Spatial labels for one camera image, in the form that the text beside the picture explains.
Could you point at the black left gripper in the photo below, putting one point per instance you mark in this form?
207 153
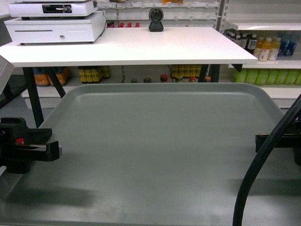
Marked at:
21 145

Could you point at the blue drink bottle left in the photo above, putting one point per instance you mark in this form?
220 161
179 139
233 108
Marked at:
283 47

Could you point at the yellow juice bottle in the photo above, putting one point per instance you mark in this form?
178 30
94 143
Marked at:
265 49
274 49

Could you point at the white checkout table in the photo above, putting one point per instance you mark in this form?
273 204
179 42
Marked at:
128 46

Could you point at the blue drink bottle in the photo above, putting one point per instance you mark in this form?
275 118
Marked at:
283 47
291 47

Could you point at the yellow juice bottle front right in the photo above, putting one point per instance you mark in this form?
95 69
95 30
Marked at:
274 49

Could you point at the blue drink bottle right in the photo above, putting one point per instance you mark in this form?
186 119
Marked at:
291 47

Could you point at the white cash drawer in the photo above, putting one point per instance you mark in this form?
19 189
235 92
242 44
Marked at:
57 30

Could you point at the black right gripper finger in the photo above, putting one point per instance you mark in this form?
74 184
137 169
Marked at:
286 141

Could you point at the yellow juice bottle front left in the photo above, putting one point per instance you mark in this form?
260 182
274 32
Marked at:
265 49

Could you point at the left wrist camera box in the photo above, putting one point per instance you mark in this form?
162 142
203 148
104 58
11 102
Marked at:
6 69

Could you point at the dark tea bottle right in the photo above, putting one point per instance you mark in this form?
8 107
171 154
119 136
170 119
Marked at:
252 44

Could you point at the grey rectangular serving tray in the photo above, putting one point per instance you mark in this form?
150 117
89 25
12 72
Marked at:
143 154

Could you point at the black barcode scanner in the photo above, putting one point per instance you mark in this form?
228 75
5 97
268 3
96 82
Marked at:
156 16

